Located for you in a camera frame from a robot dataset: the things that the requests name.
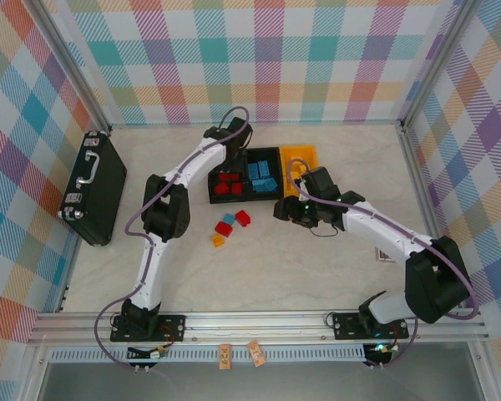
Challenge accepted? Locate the yellow plastic bin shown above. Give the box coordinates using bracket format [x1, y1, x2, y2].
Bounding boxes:
[278, 144, 319, 198]

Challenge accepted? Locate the playing card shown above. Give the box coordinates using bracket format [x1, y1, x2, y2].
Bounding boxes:
[374, 246, 397, 264]

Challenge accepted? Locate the orange paper tag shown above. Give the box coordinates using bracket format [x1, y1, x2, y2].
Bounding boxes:
[217, 343, 233, 371]
[245, 340, 266, 369]

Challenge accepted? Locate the grey metal panel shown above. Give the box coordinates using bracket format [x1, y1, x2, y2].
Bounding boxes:
[37, 361, 485, 401]

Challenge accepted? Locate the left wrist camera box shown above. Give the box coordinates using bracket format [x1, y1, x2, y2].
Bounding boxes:
[227, 116, 255, 144]

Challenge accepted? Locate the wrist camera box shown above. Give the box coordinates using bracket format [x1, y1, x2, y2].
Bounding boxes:
[301, 165, 340, 202]
[227, 116, 255, 144]

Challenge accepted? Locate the purple cable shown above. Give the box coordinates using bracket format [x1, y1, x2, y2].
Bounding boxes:
[94, 106, 251, 371]
[286, 156, 481, 371]

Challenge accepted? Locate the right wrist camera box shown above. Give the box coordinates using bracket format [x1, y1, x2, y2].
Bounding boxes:
[301, 165, 340, 202]

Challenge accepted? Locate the aluminium side rail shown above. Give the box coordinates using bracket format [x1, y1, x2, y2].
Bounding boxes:
[394, 123, 464, 310]
[54, 236, 84, 314]

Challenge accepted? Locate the long aluminium frame rail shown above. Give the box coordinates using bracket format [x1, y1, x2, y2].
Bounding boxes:
[28, 307, 490, 348]

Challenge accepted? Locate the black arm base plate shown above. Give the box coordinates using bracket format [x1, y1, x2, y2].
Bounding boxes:
[109, 312, 187, 344]
[331, 311, 411, 342]

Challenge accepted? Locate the black briefcase with metal handle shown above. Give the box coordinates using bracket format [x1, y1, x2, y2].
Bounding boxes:
[57, 131, 129, 248]

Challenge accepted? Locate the slotted grey cable duct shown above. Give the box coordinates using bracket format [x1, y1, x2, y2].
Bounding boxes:
[48, 344, 367, 365]

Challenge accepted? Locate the aluminium frame post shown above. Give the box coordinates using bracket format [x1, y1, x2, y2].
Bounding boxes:
[24, 0, 113, 135]
[399, 0, 485, 131]

